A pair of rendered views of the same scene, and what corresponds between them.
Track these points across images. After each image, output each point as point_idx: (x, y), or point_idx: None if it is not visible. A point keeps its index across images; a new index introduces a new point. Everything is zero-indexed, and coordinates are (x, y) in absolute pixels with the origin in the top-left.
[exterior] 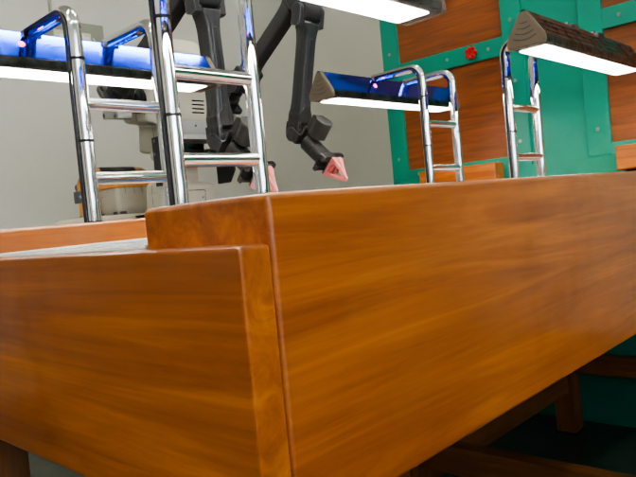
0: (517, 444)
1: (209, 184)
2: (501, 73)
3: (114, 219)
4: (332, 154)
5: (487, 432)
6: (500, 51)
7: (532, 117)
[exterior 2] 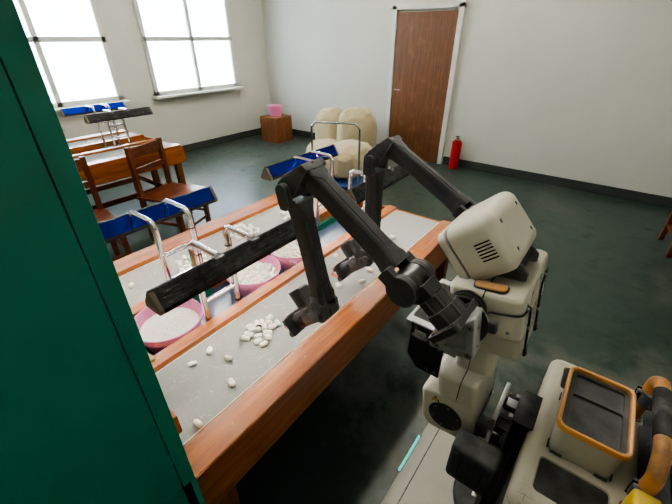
0: None
1: (442, 367)
2: (193, 224)
3: (546, 379)
4: (293, 311)
5: None
6: (190, 213)
7: (166, 260)
